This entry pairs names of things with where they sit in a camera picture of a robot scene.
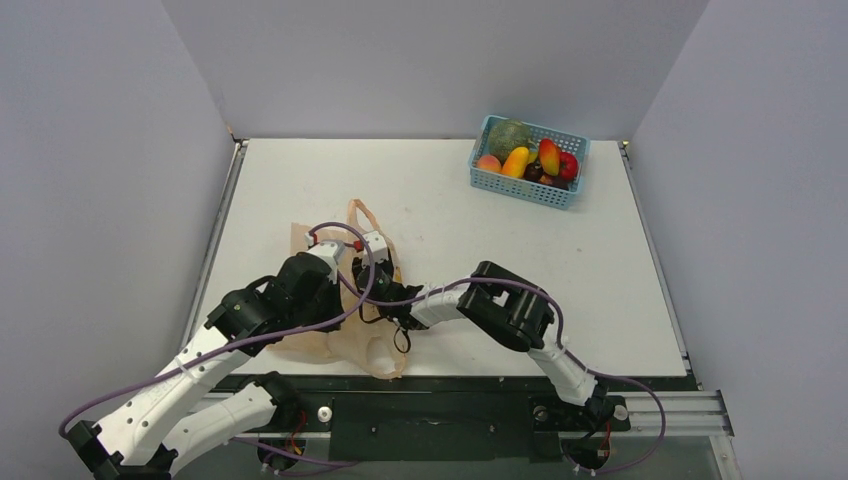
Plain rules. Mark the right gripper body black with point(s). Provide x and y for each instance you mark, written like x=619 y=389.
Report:
x=382 y=283

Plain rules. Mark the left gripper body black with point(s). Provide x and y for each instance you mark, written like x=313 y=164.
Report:
x=324 y=308

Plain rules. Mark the orange plastic bag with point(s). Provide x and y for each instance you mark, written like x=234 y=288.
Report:
x=370 y=347

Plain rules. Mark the fake yellow banana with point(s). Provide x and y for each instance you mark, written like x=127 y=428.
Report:
x=516 y=162

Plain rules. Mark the fake dark plum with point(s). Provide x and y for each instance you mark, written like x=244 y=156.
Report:
x=533 y=172
x=554 y=181

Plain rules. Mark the fake green melon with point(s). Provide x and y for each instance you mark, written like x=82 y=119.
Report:
x=506 y=135

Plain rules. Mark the fake red mango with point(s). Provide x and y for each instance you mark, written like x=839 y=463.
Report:
x=549 y=157

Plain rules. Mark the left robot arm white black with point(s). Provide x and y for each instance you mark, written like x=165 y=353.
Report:
x=154 y=434

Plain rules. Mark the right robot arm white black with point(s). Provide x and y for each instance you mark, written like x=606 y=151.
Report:
x=512 y=311

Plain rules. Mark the fake peach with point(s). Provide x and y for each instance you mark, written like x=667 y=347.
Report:
x=489 y=163

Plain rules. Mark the fake red tomato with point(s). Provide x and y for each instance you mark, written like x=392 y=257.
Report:
x=569 y=166

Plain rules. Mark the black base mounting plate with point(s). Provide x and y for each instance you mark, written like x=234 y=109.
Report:
x=454 y=418

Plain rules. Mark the light blue plastic basket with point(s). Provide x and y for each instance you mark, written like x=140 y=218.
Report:
x=548 y=195

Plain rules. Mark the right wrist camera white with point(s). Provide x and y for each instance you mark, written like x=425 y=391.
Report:
x=380 y=252

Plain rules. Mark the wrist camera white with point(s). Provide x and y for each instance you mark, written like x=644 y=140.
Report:
x=380 y=252
x=330 y=251

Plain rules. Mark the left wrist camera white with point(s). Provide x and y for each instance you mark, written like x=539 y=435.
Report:
x=330 y=251

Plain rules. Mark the aluminium rail frame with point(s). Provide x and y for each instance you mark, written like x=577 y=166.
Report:
x=660 y=419

